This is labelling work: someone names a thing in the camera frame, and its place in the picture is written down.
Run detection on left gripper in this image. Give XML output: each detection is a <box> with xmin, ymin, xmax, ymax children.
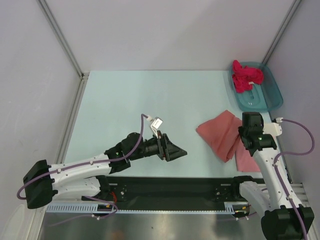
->
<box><xmin>128</xmin><ymin>130</ymin><xmax>186</xmax><ymax>162</ymax></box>

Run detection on salmon t shirt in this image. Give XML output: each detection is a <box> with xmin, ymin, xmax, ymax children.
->
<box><xmin>195</xmin><ymin>110</ymin><xmax>245</xmax><ymax>163</ymax></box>

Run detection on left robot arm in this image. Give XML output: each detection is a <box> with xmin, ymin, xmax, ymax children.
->
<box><xmin>23</xmin><ymin>131</ymin><xmax>188</xmax><ymax>210</ymax></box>

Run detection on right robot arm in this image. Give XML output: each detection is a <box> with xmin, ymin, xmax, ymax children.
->
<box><xmin>230</xmin><ymin>112</ymin><xmax>315</xmax><ymax>240</ymax></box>

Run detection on folded pink t shirt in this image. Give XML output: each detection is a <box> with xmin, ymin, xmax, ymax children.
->
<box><xmin>235</xmin><ymin>142</ymin><xmax>260</xmax><ymax>173</ymax></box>

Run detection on teal plastic bin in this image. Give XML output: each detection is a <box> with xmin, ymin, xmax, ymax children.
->
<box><xmin>228</xmin><ymin>62</ymin><xmax>284</xmax><ymax>113</ymax></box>

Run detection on crimson t shirt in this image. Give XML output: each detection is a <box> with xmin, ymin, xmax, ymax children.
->
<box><xmin>231</xmin><ymin>60</ymin><xmax>264</xmax><ymax>94</ymax></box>

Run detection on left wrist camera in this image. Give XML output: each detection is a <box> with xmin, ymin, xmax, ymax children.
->
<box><xmin>146</xmin><ymin>115</ymin><xmax>164</xmax><ymax>138</ymax></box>

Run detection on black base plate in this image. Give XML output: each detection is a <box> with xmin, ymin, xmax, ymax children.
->
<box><xmin>93</xmin><ymin>175</ymin><xmax>245</xmax><ymax>206</ymax></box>

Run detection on white cable duct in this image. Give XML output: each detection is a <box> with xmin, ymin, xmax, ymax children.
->
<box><xmin>46</xmin><ymin>201</ymin><xmax>251</xmax><ymax>215</ymax></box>

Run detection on right aluminium post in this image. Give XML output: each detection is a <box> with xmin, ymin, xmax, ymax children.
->
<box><xmin>261</xmin><ymin>0</ymin><xmax>304</xmax><ymax>65</ymax></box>

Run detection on aluminium post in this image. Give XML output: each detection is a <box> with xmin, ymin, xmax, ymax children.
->
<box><xmin>261</xmin><ymin>0</ymin><xmax>304</xmax><ymax>65</ymax></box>
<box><xmin>37</xmin><ymin>0</ymin><xmax>85</xmax><ymax>78</ymax></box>

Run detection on left aluminium post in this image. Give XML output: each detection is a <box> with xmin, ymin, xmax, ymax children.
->
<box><xmin>37</xmin><ymin>0</ymin><xmax>85</xmax><ymax>78</ymax></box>

